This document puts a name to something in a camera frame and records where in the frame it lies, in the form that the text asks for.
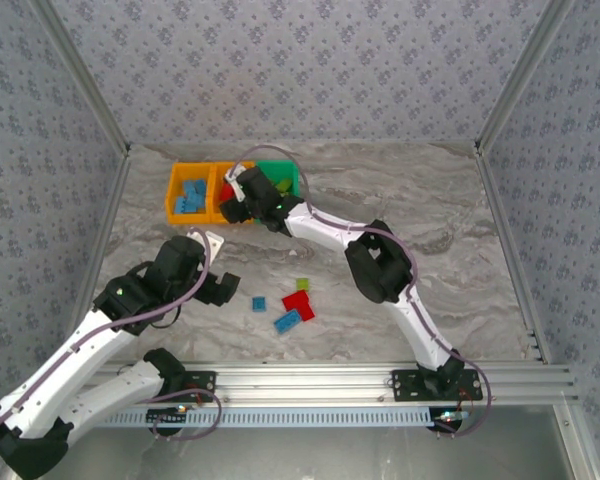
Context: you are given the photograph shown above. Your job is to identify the yellow plastic storage bin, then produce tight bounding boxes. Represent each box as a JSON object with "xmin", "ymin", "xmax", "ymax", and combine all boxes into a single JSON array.
[
  {"xmin": 210, "ymin": 160, "xmax": 259, "ymax": 226},
  {"xmin": 166, "ymin": 162, "xmax": 216, "ymax": 226}
]

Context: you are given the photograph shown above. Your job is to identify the slotted cable duct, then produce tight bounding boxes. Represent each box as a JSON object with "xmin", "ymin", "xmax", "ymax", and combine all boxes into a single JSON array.
[{"xmin": 97, "ymin": 405, "xmax": 439, "ymax": 430}]

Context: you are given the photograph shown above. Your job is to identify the aluminium frame rail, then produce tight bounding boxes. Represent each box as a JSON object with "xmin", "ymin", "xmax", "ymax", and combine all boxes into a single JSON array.
[
  {"xmin": 473, "ymin": 144, "xmax": 554, "ymax": 365},
  {"xmin": 72, "ymin": 149, "xmax": 134, "ymax": 331}
]

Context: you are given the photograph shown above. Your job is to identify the wide aluminium base rail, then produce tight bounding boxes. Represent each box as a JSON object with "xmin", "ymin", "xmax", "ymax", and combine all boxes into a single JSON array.
[{"xmin": 79, "ymin": 362, "xmax": 580, "ymax": 407}]

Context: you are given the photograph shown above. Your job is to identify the black base electronics bracket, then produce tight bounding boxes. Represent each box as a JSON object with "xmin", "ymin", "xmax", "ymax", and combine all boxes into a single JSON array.
[
  {"xmin": 147, "ymin": 407, "xmax": 189, "ymax": 437},
  {"xmin": 431, "ymin": 407, "xmax": 469, "ymax": 437}
]

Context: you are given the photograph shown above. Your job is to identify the aluminium frame post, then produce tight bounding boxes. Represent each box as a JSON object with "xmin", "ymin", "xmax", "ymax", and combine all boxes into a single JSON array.
[
  {"xmin": 552, "ymin": 404, "xmax": 600, "ymax": 480},
  {"xmin": 29, "ymin": 0, "xmax": 132, "ymax": 156},
  {"xmin": 473, "ymin": 0, "xmax": 579, "ymax": 154}
]

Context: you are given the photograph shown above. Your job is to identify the green plastic storage bin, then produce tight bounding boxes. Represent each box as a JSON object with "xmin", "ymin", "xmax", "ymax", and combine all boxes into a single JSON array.
[{"xmin": 253, "ymin": 158, "xmax": 302, "ymax": 201}]

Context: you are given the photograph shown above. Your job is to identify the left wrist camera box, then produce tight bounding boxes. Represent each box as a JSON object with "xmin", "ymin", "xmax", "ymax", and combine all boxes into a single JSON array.
[{"xmin": 186, "ymin": 228, "xmax": 225, "ymax": 262}]

